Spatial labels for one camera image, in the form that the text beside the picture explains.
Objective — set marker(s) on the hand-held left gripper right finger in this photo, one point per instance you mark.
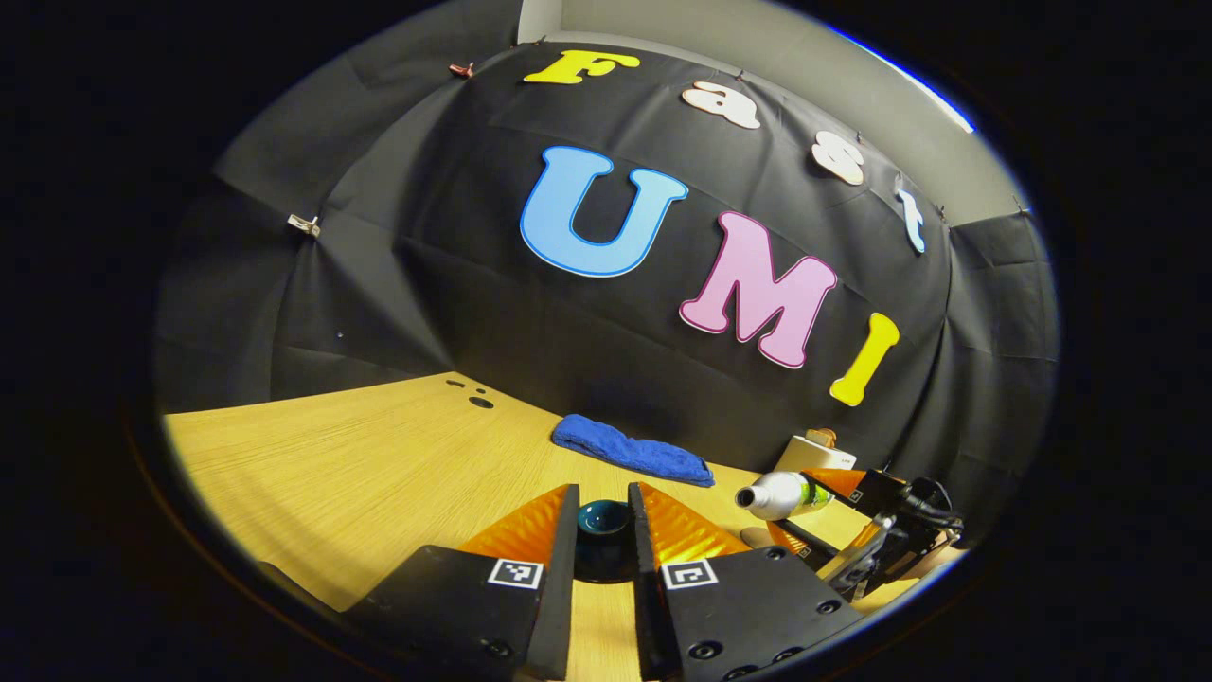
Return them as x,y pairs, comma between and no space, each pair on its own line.
647,616

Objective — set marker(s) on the brown bread slice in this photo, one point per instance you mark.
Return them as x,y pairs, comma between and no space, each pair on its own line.
822,437

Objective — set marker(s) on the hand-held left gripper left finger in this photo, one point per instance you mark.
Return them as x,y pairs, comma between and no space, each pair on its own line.
561,606

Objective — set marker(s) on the round beige coaster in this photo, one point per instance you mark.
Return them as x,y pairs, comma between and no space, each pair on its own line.
757,538

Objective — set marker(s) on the silver metal clip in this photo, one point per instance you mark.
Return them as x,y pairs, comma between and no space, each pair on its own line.
304,225

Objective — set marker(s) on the red clip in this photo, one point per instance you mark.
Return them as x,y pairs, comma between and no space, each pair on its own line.
462,69

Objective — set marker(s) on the blue towel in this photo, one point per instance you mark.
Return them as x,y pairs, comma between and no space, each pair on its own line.
632,453

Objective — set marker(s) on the black backdrop cloth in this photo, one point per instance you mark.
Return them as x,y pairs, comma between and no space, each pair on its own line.
568,332

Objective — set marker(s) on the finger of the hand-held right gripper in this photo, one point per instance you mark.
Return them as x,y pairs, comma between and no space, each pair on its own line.
876,493
805,545

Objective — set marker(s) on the silver green-label water bottle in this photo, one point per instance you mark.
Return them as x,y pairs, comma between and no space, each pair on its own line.
781,494

